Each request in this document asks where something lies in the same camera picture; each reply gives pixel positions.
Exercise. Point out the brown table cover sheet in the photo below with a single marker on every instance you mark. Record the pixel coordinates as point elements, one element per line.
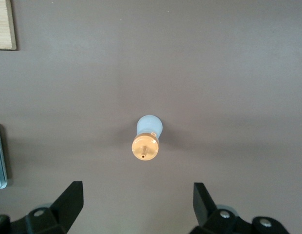
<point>190,73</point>

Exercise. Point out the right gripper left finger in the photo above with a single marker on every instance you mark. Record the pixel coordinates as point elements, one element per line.
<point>56,219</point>

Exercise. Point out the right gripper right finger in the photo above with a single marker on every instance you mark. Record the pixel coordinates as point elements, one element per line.
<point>221,224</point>

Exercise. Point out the translucent orange-capped sauce bottle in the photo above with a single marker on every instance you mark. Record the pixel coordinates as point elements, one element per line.
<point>145,150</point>

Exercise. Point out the silver digital kitchen scale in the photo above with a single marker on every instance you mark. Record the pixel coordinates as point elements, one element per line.
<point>0,165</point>

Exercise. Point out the wooden cutting board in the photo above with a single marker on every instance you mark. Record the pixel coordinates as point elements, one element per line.
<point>3,24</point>

